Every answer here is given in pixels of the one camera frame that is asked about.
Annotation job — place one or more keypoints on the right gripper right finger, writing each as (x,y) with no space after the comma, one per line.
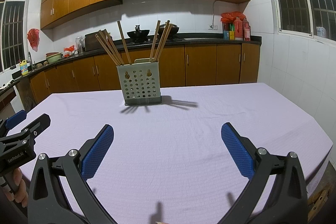
(287,201)

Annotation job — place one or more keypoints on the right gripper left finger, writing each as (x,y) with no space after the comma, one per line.
(48,202)

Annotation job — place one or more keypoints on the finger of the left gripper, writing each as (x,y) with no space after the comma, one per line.
(16,119)
(37,126)

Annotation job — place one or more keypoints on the grey perforated utensil holder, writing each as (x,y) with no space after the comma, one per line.
(140,82)

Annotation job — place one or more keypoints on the wooden chopstick pair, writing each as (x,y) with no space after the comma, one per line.
(151,57)
(113,48)
(161,41)
(124,42)

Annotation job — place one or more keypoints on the thin wooden chopstick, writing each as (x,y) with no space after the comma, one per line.
(164,41)

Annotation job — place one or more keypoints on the lower wooden kitchen cabinets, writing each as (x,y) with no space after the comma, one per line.
(185,65)

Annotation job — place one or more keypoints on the person's left hand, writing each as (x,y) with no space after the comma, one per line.
(20,196)

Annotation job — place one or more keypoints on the yellow detergent bottle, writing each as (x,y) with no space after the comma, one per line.
(24,67)

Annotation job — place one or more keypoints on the green bowl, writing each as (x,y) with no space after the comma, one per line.
(53,58)

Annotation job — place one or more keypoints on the red bag near bowl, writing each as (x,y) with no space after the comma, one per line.
(69,51)

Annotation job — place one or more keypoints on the black countertop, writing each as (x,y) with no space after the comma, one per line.
(179,40)

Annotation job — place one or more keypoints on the dark cutting board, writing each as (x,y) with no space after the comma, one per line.
(91,42)

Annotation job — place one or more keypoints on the left window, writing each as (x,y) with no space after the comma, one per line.
(12,33)

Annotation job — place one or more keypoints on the black wok left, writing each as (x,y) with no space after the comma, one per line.
(138,35)

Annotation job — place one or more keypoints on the black lidded pot right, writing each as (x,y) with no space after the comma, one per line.
(174,30)

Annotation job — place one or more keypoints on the red bottle large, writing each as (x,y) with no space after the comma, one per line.
(238,26)

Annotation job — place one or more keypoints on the colourful boxes on counter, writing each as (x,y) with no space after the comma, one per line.
(228,31)

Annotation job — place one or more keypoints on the red bag on counter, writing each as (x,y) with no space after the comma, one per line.
(230,17)

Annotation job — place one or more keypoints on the red plastic bag on wall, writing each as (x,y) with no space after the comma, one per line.
(33,38)

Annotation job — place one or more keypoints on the wall socket with cable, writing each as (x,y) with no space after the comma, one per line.
(212,26)

